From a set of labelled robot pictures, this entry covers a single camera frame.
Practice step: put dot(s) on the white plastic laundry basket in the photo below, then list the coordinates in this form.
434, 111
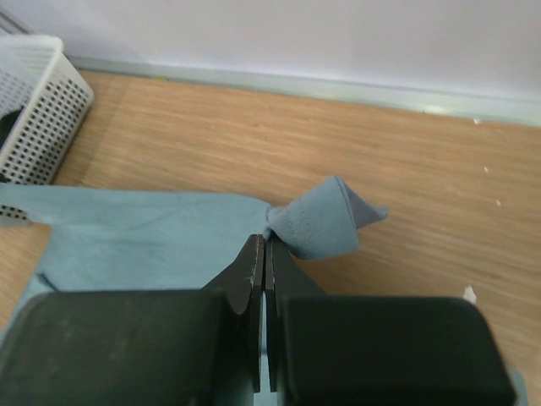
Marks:
36, 75

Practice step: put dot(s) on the black t shirt in basket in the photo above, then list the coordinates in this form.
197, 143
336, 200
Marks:
7, 123

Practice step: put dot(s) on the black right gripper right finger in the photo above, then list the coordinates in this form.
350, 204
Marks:
327, 349

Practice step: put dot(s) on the grey metal corner post left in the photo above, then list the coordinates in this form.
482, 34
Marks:
12, 25

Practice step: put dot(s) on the light blue t shirt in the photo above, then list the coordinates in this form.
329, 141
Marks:
112, 240

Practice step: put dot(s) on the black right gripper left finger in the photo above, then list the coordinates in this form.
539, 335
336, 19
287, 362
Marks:
161, 347

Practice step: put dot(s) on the small white paper scrap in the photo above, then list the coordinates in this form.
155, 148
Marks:
469, 295

